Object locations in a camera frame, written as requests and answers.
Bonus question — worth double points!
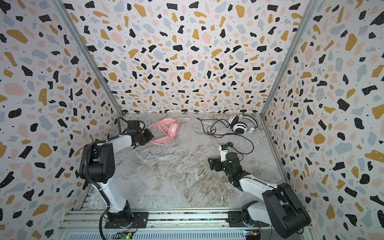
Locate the pink headphones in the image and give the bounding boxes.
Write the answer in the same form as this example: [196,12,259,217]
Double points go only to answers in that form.
[149,118,190,146]

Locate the black headphone cable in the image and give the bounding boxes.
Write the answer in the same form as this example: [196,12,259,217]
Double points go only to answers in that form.
[196,116,256,156]

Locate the white black headphones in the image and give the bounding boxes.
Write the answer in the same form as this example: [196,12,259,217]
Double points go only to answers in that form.
[228,115,259,135]

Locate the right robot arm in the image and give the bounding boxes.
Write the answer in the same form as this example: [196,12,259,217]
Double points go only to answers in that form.
[208,152,311,239]

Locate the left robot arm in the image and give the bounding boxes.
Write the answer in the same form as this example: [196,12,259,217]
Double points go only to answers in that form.
[79,117,154,228]

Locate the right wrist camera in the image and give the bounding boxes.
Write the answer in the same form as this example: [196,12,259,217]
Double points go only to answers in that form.
[219,142,233,162]

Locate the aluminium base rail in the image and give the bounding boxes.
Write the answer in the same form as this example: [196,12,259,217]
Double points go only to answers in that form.
[58,208,316,240]

